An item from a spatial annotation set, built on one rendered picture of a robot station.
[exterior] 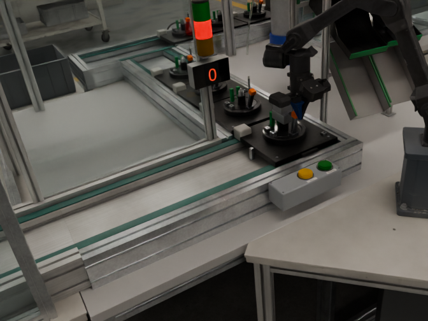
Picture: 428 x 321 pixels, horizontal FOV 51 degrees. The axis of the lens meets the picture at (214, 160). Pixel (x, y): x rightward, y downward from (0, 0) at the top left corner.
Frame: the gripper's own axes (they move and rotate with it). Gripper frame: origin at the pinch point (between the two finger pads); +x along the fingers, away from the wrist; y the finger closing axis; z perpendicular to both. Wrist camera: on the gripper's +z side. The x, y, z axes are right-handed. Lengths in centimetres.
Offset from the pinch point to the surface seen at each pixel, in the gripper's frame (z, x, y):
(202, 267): 17, 24, -45
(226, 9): -115, -4, 42
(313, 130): -4.5, 12.2, 8.8
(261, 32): -126, 17, 70
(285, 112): -6.5, 3.3, -0.6
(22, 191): -49, 22, -81
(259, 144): -8.3, 12.1, -9.8
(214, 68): -17.3, -12.9, -18.2
